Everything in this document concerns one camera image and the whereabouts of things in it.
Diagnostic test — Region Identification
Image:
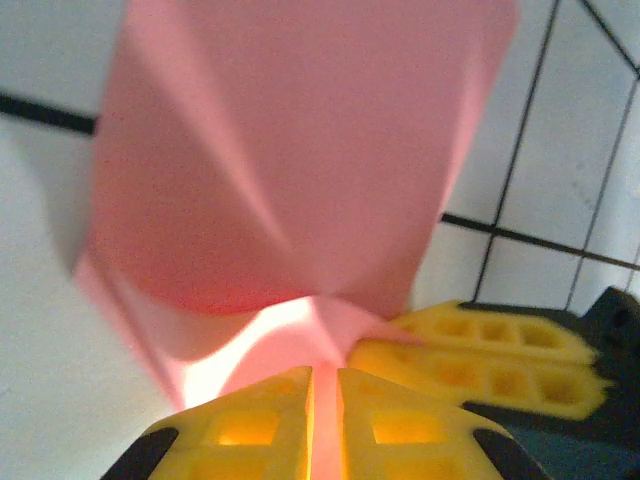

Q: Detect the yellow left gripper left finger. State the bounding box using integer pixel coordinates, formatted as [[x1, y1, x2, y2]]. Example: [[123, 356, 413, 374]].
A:
[[99, 365, 315, 480]]

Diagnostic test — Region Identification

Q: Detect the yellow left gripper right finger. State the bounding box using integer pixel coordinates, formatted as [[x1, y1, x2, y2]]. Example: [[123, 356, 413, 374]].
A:
[[336, 367, 551, 480]]

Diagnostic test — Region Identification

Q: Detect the pink paper sheet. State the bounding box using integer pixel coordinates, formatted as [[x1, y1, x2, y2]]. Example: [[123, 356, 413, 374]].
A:
[[72, 0, 521, 480]]

